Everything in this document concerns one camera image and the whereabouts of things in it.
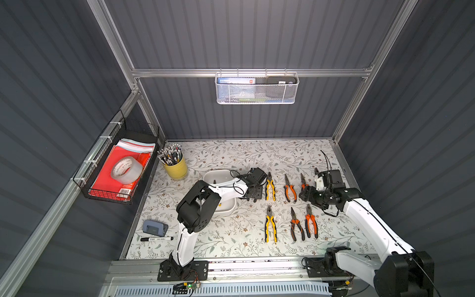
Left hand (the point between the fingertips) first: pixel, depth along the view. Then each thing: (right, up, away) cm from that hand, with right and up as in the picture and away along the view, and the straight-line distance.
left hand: (257, 194), depth 95 cm
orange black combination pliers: (+24, -9, -8) cm, 27 cm away
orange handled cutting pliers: (+16, +3, +4) cm, 16 cm away
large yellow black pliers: (+5, -9, -8) cm, 13 cm away
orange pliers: (+25, +5, +4) cm, 26 cm away
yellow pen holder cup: (-41, +12, 0) cm, 43 cm away
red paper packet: (-59, +9, -28) cm, 65 cm away
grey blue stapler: (-47, -13, -12) cm, 50 cm away
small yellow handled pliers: (+7, +7, +5) cm, 11 cm away
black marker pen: (-51, -17, -14) cm, 56 cm away
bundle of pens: (-44, +20, -4) cm, 48 cm away
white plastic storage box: (-24, +8, +10) cm, 28 cm away
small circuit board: (-32, -32, -23) cm, 51 cm away
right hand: (+21, +1, -12) cm, 24 cm away
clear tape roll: (-51, +14, -27) cm, 59 cm away
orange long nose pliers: (+16, -10, -9) cm, 21 cm away
